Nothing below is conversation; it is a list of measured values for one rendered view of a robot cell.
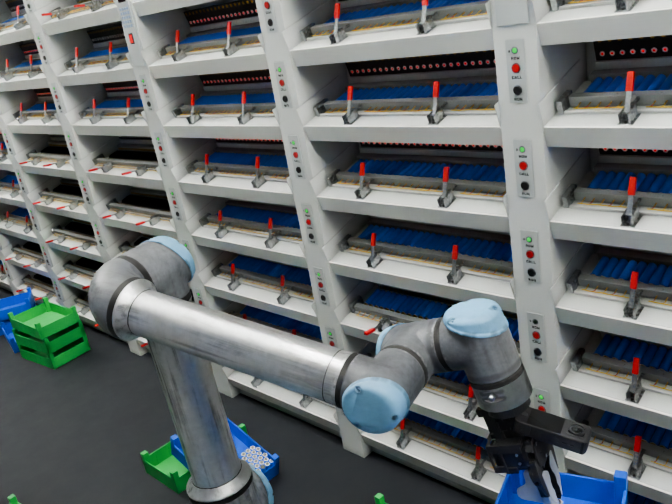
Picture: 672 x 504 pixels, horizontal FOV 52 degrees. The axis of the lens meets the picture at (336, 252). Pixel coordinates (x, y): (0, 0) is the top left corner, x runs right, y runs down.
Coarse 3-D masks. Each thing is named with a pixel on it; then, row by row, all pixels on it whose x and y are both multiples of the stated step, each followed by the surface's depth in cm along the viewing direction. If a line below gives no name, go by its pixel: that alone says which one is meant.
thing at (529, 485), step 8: (528, 472) 112; (544, 472) 111; (528, 480) 113; (544, 480) 111; (520, 488) 114; (528, 488) 114; (536, 488) 113; (552, 488) 113; (520, 496) 115; (528, 496) 114; (536, 496) 113; (552, 496) 112
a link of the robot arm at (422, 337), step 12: (396, 324) 118; (408, 324) 116; (420, 324) 114; (432, 324) 112; (384, 336) 116; (396, 336) 113; (408, 336) 112; (420, 336) 112; (432, 336) 110; (408, 348) 109; (420, 348) 110; (432, 348) 110; (432, 360) 110; (444, 360) 109; (432, 372) 111
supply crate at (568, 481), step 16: (512, 480) 127; (576, 480) 122; (592, 480) 121; (608, 480) 119; (624, 480) 116; (512, 496) 127; (576, 496) 123; (592, 496) 122; (608, 496) 120; (624, 496) 115
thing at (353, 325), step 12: (360, 288) 209; (372, 288) 213; (348, 300) 206; (360, 300) 207; (432, 300) 198; (336, 312) 203; (348, 312) 207; (348, 324) 203; (360, 324) 201; (372, 324) 199; (360, 336) 202; (372, 336) 198
